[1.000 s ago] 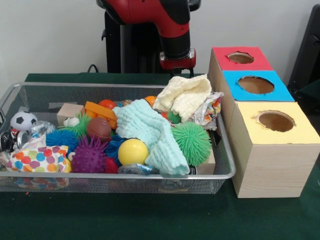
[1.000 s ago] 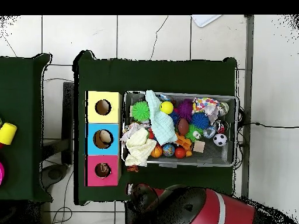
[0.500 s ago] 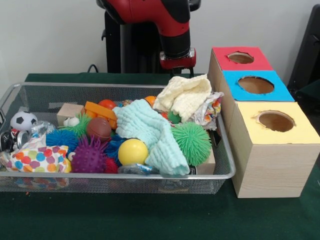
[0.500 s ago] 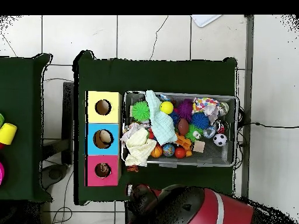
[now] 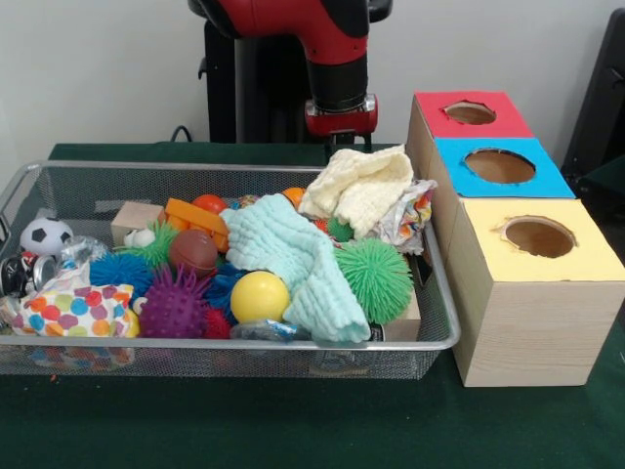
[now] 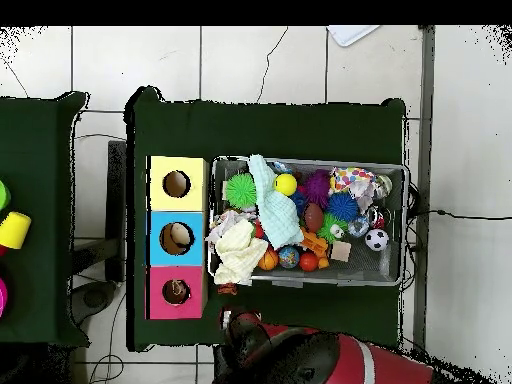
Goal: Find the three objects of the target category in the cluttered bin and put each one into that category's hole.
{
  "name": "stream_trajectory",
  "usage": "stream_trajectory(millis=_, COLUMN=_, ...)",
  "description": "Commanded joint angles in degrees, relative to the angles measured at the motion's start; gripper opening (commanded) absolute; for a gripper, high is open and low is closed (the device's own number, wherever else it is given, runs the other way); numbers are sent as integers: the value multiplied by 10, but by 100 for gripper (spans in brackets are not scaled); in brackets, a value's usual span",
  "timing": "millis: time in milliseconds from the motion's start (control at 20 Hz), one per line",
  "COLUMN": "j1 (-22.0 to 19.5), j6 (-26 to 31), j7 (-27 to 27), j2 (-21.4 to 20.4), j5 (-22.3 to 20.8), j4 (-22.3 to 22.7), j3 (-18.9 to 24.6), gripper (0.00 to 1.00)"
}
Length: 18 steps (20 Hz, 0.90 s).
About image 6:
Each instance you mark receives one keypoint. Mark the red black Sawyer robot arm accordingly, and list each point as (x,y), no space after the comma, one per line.
(352,360)

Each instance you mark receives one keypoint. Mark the grey round base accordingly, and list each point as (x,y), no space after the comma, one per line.
(94,298)

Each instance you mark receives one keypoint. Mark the clear mesh bin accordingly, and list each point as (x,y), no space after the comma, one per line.
(232,168)

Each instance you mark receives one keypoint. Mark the small red object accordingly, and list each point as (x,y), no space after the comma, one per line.
(2,250)

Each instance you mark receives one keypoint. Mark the white flat board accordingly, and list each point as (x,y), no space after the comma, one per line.
(352,34)

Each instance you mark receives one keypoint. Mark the dark green tablecloth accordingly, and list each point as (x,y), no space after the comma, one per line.
(280,128)

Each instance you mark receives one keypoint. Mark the cream waffle cloth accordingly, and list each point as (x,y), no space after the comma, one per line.
(240,254)

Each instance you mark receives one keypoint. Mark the wooden box with three holes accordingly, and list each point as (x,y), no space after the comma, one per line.
(176,204)

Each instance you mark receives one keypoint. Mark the green spiky ball with eyes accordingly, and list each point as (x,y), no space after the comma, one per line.
(329,230)

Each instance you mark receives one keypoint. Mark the green round object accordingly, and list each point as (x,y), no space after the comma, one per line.
(3,195)

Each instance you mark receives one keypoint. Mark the grey metal rail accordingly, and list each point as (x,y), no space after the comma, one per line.
(426,80)

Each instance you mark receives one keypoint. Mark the tiger plush toy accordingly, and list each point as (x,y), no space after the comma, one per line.
(227,288)

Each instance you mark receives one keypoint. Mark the multicoloured patterned cloth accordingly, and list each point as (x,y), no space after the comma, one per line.
(354,178)

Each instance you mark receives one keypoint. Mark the red round disc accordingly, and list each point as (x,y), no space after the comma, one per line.
(2,296)

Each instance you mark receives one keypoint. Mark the plain blue spiky ball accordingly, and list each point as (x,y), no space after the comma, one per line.
(342,206)

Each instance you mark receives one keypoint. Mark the mint green waffle cloth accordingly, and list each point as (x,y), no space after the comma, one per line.
(280,216)

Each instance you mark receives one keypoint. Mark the small soccer ball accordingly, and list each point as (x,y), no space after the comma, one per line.
(376,240)

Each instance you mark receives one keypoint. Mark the smooth yellow ball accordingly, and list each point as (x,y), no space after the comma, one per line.
(285,184)

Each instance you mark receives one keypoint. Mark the plain green spiky ball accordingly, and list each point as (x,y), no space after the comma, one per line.
(240,191)

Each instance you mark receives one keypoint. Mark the brown toy football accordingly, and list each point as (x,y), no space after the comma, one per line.
(313,217)

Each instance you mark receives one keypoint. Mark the purple spiky toy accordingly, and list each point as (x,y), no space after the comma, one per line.
(317,188)

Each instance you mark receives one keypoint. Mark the yellow round disc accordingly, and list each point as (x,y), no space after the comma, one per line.
(15,230)

